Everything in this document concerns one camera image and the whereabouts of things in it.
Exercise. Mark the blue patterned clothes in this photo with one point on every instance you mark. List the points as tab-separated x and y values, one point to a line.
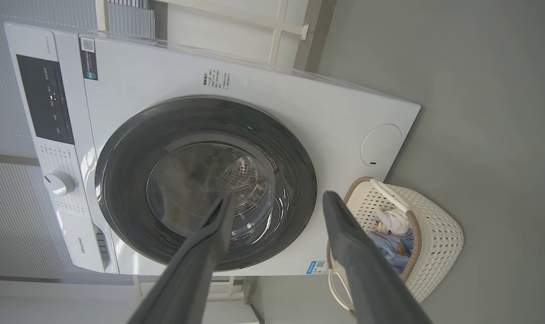
391	249

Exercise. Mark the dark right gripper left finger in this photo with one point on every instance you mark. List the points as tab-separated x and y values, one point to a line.
195	270

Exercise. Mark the black washer control panel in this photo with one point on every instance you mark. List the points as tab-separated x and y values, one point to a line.
45	99

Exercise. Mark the white metal frame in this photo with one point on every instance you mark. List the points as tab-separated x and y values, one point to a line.
279	31

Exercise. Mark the dark QR code sticker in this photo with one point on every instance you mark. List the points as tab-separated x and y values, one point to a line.
88	58

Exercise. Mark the cream perforated laundry basket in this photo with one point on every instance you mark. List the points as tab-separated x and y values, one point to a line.
439	243

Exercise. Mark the white cloth garment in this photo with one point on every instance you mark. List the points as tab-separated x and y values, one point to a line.
396	221

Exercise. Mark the white front-load washing machine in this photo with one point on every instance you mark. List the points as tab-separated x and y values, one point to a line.
164	76

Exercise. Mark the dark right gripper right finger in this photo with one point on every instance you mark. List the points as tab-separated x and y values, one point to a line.
362	270

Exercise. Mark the white washing machine dial knob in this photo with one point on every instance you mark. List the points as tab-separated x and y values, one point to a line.
58	183

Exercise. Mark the blue energy label sticker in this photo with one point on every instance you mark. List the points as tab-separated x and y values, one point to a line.
317	267

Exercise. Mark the round white filter cover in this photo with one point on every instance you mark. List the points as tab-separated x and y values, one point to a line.
381	145

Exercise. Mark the washing machine round door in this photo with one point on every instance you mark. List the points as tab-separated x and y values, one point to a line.
119	180

